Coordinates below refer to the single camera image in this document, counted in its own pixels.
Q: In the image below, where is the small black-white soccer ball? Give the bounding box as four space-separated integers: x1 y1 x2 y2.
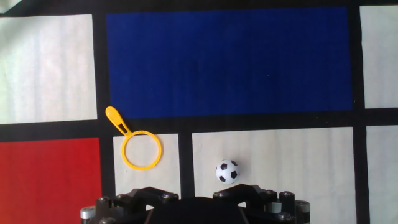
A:
215 159 241 185

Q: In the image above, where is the yellow plastic bubble ring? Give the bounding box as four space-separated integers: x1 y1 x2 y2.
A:
104 106 163 172

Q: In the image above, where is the colourful block-pattern cloth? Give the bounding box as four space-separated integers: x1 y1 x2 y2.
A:
0 0 398 224

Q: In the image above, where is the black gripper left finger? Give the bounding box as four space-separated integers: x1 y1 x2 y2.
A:
80 186 180 224

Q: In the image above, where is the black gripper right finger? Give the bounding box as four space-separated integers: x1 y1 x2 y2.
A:
213 184 311 224

